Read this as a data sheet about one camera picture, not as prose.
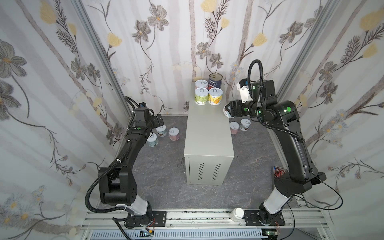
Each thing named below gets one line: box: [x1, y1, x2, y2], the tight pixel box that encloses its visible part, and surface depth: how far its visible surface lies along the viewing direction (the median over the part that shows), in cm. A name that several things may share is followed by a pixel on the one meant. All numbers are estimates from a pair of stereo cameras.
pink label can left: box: [168, 126, 180, 141], surface depth 106 cm
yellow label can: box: [208, 87, 223, 106], surface depth 79 cm
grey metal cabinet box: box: [183, 81, 235, 185], surface depth 70 cm
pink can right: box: [229, 121, 240, 135], surface depth 110 cm
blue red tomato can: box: [208, 72, 223, 89], surface depth 80 cm
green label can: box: [194, 87, 209, 106], surface depth 78 cm
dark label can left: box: [155, 124, 167, 137], surface depth 107 cm
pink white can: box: [194, 79, 209, 89], surface depth 84 cm
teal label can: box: [147, 133, 159, 147], surface depth 103 cm
